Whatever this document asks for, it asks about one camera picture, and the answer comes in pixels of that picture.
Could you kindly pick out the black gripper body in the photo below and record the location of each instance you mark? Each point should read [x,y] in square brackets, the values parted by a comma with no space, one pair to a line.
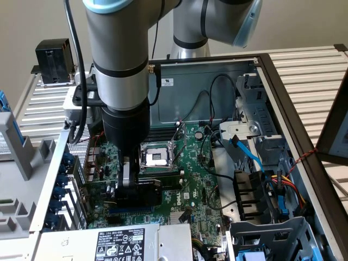
[125,126]

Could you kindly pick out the green GPU with black shroud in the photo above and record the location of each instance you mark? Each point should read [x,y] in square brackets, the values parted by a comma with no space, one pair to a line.
[146,195]

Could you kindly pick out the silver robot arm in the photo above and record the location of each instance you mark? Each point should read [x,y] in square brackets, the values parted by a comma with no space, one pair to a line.
[117,40]

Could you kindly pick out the black RAM slot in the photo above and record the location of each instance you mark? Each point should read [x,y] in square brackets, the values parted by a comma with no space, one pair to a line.
[163,140]
[157,171]
[163,129]
[163,175]
[163,133]
[163,136]

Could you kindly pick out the thin metal locking lever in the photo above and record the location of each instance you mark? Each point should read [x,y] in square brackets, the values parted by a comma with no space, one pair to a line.
[160,166]

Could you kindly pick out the CPU socket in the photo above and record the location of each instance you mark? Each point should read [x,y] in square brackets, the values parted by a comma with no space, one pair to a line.
[156,156]

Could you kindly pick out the blue expansion slot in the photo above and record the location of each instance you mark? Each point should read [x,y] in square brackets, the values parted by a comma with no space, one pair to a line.
[130,210]

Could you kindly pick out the black RAM stick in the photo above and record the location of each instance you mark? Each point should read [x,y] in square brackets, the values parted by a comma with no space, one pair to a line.
[171,183]

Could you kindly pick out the short black expansion slot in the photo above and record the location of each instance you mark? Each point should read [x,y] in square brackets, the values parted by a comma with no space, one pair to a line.
[114,220]

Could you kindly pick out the metal socket cover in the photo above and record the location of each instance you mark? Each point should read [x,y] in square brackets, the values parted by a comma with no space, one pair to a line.
[182,126]

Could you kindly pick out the silver chipset heatsink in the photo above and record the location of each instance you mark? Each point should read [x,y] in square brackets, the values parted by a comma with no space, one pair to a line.
[175,217]

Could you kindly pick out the white label sticker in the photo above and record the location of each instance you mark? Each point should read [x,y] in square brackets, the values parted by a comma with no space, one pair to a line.
[168,82]

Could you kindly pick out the green motherboard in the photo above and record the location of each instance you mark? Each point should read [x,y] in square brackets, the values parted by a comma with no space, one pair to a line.
[195,174]

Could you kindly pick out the blue card latch knob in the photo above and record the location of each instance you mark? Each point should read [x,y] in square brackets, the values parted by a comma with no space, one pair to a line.
[68,159]
[51,220]
[58,193]
[62,169]
[55,206]
[62,180]

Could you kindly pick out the open grey PC case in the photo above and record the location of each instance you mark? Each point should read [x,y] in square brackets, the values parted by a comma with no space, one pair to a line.
[190,98]

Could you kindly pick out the silver coin battery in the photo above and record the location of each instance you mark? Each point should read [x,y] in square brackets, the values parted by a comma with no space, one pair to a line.
[199,135]

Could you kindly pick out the grey power supply with label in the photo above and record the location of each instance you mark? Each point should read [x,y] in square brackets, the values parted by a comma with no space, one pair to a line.
[81,244]

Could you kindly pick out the black CPU cooler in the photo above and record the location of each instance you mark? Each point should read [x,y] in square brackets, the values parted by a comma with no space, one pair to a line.
[51,68]

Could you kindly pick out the black table end cap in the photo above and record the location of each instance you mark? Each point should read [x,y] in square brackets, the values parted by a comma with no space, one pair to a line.
[341,47]
[35,69]

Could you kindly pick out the grey parts rack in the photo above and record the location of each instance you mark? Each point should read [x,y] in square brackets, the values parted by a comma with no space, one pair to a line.
[24,163]

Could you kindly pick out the black plastic fan shroud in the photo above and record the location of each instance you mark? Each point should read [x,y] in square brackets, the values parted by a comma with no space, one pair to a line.
[247,190]

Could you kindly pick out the blue plastic rack part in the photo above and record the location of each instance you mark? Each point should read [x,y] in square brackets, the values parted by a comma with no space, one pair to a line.
[4,102]

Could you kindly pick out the green RAM stick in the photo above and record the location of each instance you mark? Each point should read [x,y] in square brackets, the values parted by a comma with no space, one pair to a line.
[5,201]

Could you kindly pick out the grey metal disk bay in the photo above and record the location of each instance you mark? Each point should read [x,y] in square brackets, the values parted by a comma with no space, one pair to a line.
[261,108]

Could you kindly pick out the blue plastic disk tray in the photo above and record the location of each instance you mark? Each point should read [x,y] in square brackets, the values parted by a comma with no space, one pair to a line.
[250,257]

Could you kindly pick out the grey perforated disk cage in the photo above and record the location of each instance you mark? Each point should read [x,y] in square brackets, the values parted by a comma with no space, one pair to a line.
[272,231]

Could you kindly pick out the blue plastic latch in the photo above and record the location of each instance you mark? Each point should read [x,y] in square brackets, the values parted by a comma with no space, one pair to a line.
[283,210]

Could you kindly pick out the dark framed screen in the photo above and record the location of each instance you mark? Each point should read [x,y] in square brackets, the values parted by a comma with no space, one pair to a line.
[327,136]

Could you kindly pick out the white rod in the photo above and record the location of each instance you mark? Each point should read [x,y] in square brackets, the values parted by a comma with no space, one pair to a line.
[337,185]

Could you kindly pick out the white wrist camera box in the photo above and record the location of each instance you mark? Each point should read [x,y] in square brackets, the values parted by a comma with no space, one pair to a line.
[67,107]

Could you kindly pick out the silver disk bay bracket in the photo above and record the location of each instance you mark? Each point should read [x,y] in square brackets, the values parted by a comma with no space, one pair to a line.
[239,130]

